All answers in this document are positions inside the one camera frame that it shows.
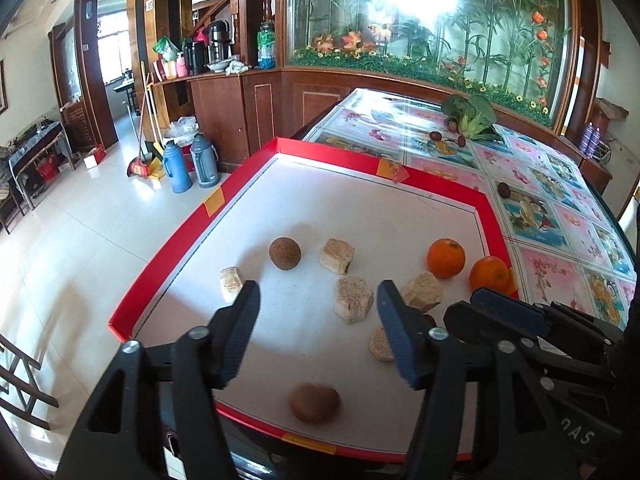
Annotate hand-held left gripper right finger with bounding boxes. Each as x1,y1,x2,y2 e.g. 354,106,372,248
376,280,566,480

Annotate dark side table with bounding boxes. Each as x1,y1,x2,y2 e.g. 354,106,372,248
7,120,76,211

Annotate blue thermos flask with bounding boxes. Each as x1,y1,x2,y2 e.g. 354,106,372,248
162,141,193,194

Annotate flower mural glass panel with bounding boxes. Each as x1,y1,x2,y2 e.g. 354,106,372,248
282,0,581,128

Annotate wooden chair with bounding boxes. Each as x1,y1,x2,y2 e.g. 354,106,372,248
0,332,58,431

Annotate green leafy vegetable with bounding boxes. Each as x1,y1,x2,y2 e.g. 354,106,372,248
440,94,501,141

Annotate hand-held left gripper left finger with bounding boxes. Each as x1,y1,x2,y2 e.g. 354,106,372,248
55,280,262,480

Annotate brown round fruit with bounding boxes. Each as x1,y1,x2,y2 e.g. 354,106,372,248
269,237,302,271

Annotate wooden partition cabinet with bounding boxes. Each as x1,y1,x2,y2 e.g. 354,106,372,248
125,0,613,196

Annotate torn cardboard box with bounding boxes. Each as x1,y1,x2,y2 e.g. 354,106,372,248
595,97,628,118

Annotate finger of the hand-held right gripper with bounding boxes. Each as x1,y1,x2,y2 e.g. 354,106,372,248
444,301,531,350
470,287,551,336

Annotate clear plastic bag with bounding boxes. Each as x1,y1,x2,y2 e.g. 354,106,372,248
165,116,200,143

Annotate red-rimmed white tray box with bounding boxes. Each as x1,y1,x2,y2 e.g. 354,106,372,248
108,136,518,463

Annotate grey thermos flask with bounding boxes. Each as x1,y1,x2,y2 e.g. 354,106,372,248
190,133,221,188

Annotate black thermos jug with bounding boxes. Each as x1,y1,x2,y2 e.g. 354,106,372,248
184,40,208,76
207,20,231,63

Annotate orange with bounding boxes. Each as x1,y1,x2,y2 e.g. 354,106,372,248
426,238,466,279
469,256,511,297

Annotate green bottle with blue liquid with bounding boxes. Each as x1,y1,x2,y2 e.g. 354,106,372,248
256,22,277,70

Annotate yellow-handled broom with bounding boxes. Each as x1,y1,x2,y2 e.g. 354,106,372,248
140,60,167,181

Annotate brown double-lobed fruit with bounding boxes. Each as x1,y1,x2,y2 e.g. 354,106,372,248
289,382,342,423

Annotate pale beige food chunk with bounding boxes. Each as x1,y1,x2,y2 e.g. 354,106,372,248
320,238,356,275
334,276,375,325
219,266,244,303
401,271,444,311
369,326,398,362

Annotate purple bottles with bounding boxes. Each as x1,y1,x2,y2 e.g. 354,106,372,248
580,122,601,156

